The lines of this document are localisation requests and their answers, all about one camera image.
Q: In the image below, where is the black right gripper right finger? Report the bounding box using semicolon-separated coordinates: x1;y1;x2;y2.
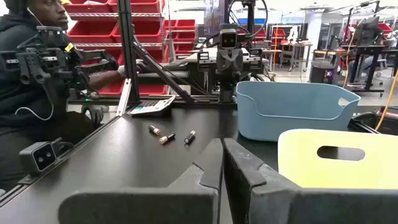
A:
223;138;398;224

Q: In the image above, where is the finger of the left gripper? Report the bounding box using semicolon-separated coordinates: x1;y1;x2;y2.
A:
216;58;231;78
229;58;245;78

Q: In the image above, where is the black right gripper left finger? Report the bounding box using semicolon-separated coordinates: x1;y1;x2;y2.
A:
58;138;224;224

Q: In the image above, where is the black and silver battery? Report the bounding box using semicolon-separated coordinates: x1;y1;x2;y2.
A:
183;129;197;145

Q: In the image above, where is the red plastic storage bin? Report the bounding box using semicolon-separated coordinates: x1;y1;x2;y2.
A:
169;30;197;43
63;0;110;14
138;83;169;96
108;0;165;14
164;19;197;31
98;77;127;96
174;42;195;55
67;21;118;44
111;19;165;44

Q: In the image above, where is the yellow plastic bin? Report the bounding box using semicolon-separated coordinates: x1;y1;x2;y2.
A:
277;128;398;190

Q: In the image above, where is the black table mat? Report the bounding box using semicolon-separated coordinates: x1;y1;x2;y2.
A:
0;107;380;224

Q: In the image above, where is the blue plastic bin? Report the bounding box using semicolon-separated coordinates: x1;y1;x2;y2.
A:
235;80;361;142

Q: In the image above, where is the grey background table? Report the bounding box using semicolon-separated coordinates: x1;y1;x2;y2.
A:
278;40;313;73

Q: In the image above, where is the white desktop calculator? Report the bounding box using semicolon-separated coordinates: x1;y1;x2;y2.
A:
129;95;177;116

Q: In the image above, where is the white building column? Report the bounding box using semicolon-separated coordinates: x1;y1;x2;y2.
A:
306;12;324;52

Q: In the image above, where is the silver aluminium bar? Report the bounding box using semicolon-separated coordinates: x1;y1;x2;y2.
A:
115;78;133;118

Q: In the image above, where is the black computer monitor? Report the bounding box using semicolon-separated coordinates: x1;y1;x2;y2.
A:
353;16;381;46

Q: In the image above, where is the black standing desk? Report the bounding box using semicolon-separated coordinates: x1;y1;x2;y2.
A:
340;44;398;94

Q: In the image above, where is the person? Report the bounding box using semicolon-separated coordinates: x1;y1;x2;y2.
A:
0;0;139;192

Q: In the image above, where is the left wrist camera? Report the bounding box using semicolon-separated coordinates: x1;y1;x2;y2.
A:
220;28;239;50

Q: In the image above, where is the black metal rig frame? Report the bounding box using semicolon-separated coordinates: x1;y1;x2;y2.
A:
0;0;237;208

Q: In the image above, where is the thin orange cable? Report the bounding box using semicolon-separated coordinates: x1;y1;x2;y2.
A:
343;30;357;88

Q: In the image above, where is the black table-level camera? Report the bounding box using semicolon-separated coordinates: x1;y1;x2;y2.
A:
18;140;58;175

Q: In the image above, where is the white earphone cable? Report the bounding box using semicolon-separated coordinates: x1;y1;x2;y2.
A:
14;104;55;121

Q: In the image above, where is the thick yellow cable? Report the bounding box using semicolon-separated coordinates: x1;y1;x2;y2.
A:
374;70;398;131

